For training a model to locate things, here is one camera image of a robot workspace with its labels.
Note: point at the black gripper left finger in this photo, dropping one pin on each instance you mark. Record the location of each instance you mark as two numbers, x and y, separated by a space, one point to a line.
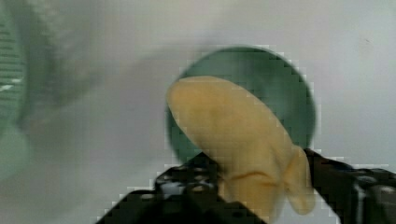
184 194

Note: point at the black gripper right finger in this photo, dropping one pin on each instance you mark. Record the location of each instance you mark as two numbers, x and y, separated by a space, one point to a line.
357 196

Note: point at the peeled yellow banana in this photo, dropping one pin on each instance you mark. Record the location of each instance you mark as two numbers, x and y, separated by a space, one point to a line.
259 166

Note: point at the green mug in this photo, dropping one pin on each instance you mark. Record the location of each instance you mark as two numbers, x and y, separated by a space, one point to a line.
270 78

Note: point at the green colander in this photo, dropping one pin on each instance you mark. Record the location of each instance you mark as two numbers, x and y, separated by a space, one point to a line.
14 151

